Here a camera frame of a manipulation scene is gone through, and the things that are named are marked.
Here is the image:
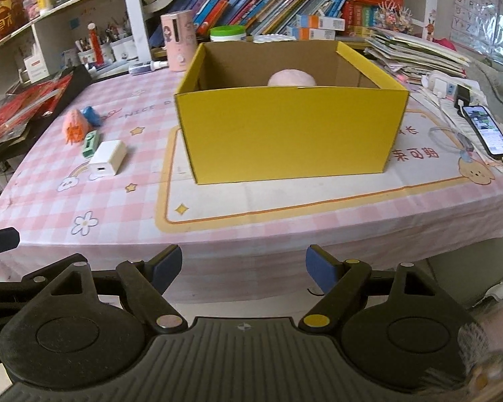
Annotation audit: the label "pink checked tablecloth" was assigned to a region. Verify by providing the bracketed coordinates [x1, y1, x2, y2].
[0, 46, 503, 302]

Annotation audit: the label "small blue toy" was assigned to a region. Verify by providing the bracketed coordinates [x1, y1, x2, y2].
[80, 107, 104, 127]

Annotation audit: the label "stack of papers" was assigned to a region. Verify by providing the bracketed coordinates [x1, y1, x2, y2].
[362, 27, 472, 85]

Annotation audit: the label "pink plush toy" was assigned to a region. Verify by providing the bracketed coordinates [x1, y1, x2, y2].
[267, 68, 318, 87]

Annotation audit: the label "colourful spiky sticks bundle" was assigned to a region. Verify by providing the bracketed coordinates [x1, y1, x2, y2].
[377, 2, 414, 35]

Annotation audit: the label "row of slanted books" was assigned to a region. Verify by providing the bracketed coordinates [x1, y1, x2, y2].
[149, 0, 351, 39]

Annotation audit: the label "red boxed book set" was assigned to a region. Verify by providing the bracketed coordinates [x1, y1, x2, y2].
[350, 0, 405, 37]

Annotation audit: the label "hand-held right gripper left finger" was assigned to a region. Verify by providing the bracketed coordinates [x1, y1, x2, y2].
[29, 244, 188, 336]

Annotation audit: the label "black smartphone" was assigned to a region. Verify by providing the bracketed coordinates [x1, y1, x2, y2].
[461, 105, 503, 158]

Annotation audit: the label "white orange medicine box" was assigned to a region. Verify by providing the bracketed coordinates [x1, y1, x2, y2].
[295, 14, 345, 30]
[286, 27, 336, 42]

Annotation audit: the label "small green box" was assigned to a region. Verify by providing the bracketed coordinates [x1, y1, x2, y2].
[81, 131, 100, 160]

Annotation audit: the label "pink fluffy toy orange feet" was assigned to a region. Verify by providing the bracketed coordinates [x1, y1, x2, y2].
[65, 109, 89, 145]

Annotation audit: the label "yellow cardboard box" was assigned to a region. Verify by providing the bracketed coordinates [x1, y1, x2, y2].
[175, 41, 410, 186]

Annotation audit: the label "white box red label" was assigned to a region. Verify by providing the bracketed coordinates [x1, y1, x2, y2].
[24, 52, 51, 83]

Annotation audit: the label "bag of red packets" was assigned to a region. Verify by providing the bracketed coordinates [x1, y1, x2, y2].
[0, 73, 74, 148]

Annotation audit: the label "white jar green lid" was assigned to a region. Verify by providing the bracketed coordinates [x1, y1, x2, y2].
[210, 25, 248, 43]

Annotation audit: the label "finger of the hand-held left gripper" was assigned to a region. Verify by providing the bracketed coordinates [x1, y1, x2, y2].
[0, 227, 21, 257]
[0, 255, 77, 302]

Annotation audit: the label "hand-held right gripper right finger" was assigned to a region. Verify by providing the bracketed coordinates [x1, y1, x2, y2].
[298, 245, 457, 334]

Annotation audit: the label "white power strip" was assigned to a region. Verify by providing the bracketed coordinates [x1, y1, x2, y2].
[421, 71, 475, 110]

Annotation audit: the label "small white box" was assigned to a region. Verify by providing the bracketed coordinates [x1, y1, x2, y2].
[88, 140, 127, 176]

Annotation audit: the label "white shelf unit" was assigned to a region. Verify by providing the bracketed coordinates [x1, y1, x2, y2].
[0, 0, 152, 93]

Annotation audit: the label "pink cylindrical humidifier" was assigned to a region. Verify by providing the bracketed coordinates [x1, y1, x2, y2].
[160, 10, 193, 72]

